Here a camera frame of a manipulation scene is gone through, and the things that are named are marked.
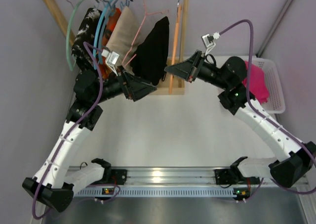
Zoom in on pink hanger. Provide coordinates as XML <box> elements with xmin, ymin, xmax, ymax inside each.
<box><xmin>122</xmin><ymin>0</ymin><xmax>169</xmax><ymax>68</ymax></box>

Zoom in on orange hanger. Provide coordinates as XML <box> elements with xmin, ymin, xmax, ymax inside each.
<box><xmin>168</xmin><ymin>0</ymin><xmax>181</xmax><ymax>94</ymax></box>

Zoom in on magenta trousers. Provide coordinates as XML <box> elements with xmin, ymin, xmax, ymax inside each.
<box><xmin>250</xmin><ymin>64</ymin><xmax>269</xmax><ymax>104</ymax></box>

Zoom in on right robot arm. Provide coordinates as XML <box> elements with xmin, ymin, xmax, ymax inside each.
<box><xmin>164</xmin><ymin>50</ymin><xmax>316</xmax><ymax>189</ymax></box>

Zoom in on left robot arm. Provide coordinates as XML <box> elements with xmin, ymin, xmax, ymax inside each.
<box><xmin>22</xmin><ymin>66</ymin><xmax>157</xmax><ymax>213</ymax></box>

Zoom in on orange patterned trousers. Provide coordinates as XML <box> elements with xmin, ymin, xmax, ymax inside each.
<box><xmin>99</xmin><ymin>8</ymin><xmax>121</xmax><ymax>81</ymax></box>

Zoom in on beige trousers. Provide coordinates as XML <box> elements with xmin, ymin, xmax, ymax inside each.
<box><xmin>106</xmin><ymin>6</ymin><xmax>141</xmax><ymax>66</ymax></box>

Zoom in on black white patterned trousers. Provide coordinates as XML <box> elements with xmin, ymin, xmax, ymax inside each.
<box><xmin>71</xmin><ymin>8</ymin><xmax>102</xmax><ymax>71</ymax></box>

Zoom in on blue hanger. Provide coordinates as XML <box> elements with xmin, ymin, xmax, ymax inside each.
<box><xmin>93</xmin><ymin>0</ymin><xmax>123</xmax><ymax>70</ymax></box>
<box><xmin>97</xmin><ymin>0</ymin><xmax>133</xmax><ymax>48</ymax></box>

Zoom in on green hanger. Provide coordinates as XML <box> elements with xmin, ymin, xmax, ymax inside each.
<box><xmin>65</xmin><ymin>0</ymin><xmax>100</xmax><ymax>71</ymax></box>

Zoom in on wooden clothes rack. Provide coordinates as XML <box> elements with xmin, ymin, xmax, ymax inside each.
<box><xmin>37</xmin><ymin>0</ymin><xmax>191</xmax><ymax>95</ymax></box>

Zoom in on white plastic basket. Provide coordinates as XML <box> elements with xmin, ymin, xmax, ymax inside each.
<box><xmin>252</xmin><ymin>57</ymin><xmax>285</xmax><ymax>114</ymax></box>

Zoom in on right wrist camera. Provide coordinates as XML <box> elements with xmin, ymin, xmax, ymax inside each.
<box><xmin>201</xmin><ymin>32</ymin><xmax>220</xmax><ymax>55</ymax></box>

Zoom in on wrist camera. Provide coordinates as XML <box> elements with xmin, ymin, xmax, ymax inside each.
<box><xmin>201</xmin><ymin>32</ymin><xmax>220</xmax><ymax>55</ymax></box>
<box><xmin>101</xmin><ymin>49</ymin><xmax>119</xmax><ymax>76</ymax></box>

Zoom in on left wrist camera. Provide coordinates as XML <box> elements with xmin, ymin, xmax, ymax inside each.
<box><xmin>101</xmin><ymin>49</ymin><xmax>119</xmax><ymax>76</ymax></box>

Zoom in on aluminium mounting rail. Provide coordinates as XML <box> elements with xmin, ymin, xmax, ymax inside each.
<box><xmin>66</xmin><ymin>166</ymin><xmax>309</xmax><ymax>185</ymax></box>

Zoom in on slotted cable duct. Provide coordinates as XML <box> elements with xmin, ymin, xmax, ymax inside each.
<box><xmin>75</xmin><ymin>186</ymin><xmax>250</xmax><ymax>199</ymax></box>

